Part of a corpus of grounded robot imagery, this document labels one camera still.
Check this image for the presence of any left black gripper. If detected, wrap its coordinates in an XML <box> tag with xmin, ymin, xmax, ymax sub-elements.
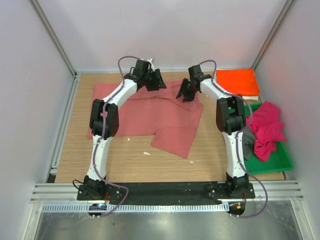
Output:
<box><xmin>142</xmin><ymin>69</ymin><xmax>166</xmax><ymax>92</ymax></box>

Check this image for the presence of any salmon pink t shirt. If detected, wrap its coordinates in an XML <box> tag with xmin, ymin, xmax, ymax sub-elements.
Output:
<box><xmin>86</xmin><ymin>80</ymin><xmax>205</xmax><ymax>160</ymax></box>

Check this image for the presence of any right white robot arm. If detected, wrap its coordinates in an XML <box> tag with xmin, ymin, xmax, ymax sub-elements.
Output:
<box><xmin>176</xmin><ymin>64</ymin><xmax>249</xmax><ymax>198</ymax></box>

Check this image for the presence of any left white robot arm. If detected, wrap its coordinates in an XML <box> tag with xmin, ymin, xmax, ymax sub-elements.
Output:
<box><xmin>77</xmin><ymin>56</ymin><xmax>166</xmax><ymax>200</ymax></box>

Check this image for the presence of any folded orange t shirt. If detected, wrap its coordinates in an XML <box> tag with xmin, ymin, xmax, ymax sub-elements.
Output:
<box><xmin>216</xmin><ymin>68</ymin><xmax>260</xmax><ymax>97</ymax></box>

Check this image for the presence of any grey t shirt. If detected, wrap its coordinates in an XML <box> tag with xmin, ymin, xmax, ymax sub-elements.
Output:
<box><xmin>242</xmin><ymin>128</ymin><xmax>256</xmax><ymax>161</ymax></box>

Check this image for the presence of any magenta t shirt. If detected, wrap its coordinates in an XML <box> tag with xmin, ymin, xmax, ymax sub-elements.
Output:
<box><xmin>246</xmin><ymin>101</ymin><xmax>287</xmax><ymax>162</ymax></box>

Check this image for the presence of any green plastic bin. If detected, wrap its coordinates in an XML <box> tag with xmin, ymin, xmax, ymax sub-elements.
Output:
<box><xmin>244</xmin><ymin>103</ymin><xmax>294</xmax><ymax>175</ymax></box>

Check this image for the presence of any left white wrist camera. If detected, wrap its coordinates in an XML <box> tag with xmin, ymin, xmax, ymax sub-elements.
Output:
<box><xmin>141</xmin><ymin>58</ymin><xmax>155</xmax><ymax>71</ymax></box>

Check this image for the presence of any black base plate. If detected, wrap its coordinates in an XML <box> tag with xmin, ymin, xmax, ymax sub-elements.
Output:
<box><xmin>76</xmin><ymin>181</ymin><xmax>256</xmax><ymax>206</ymax></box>

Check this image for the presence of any slotted cable duct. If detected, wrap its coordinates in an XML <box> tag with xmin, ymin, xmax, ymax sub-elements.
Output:
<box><xmin>41</xmin><ymin>202</ymin><xmax>229</xmax><ymax>214</ymax></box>

